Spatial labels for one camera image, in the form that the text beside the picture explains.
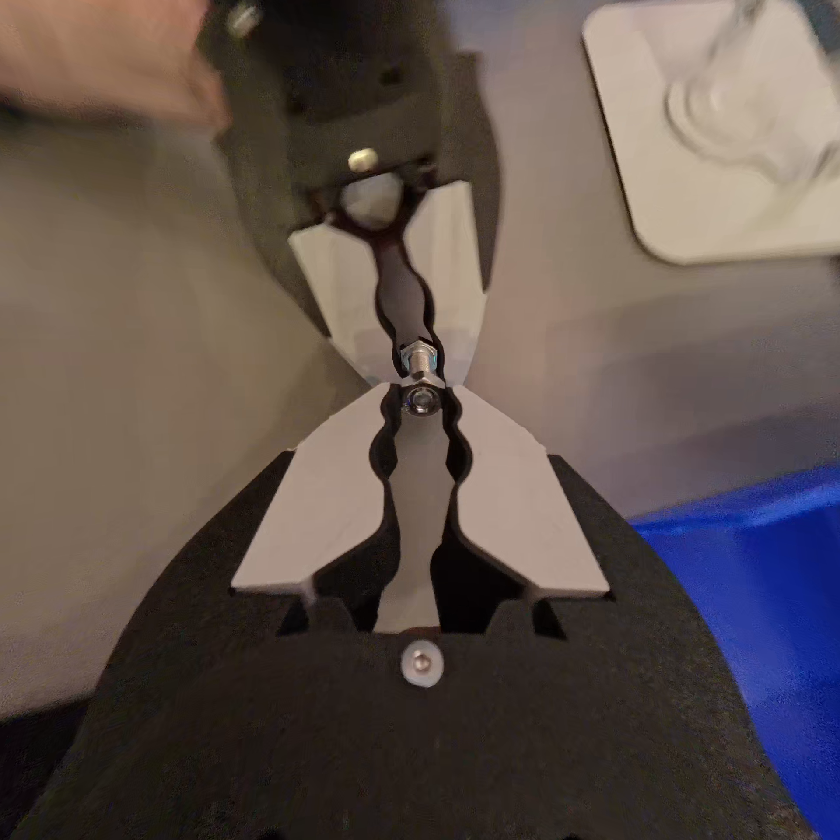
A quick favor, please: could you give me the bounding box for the silver hex bolt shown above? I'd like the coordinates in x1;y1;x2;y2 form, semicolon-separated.
395;340;441;419

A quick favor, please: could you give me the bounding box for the person's left forearm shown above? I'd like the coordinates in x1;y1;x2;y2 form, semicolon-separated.
0;0;232;132

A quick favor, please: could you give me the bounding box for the blue plastic bin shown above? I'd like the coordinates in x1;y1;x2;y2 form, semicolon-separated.
626;465;840;840

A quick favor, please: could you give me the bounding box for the silver hex nut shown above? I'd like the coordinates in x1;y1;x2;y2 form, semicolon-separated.
398;367;450;398

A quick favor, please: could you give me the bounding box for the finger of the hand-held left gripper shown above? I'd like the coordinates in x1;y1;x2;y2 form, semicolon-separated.
394;178;488;389
287;220;403;388

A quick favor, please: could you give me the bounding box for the white metal stand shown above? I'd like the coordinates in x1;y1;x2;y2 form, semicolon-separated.
581;0;840;266

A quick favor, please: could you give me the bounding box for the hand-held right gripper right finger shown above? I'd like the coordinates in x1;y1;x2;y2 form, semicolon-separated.
438;384;614;634

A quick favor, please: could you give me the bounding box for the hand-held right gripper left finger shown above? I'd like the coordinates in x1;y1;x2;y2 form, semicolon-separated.
230;382;401;634

